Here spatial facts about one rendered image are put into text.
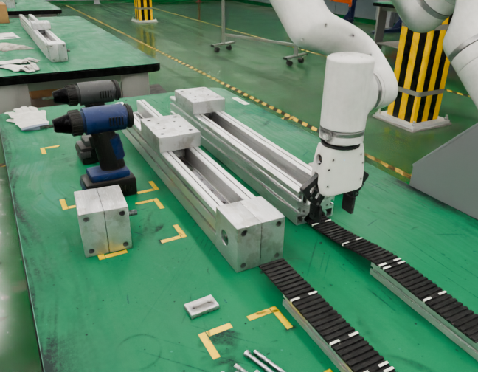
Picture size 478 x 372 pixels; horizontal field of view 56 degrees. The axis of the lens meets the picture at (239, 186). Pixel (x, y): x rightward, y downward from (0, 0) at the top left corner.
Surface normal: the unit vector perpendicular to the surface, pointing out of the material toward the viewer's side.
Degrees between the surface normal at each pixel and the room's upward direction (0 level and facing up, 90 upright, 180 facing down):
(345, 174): 90
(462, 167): 90
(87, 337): 0
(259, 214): 0
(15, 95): 90
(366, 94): 90
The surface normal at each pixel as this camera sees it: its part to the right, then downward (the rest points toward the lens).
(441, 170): -0.87, 0.21
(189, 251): 0.01, -0.89
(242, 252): 0.46, 0.40
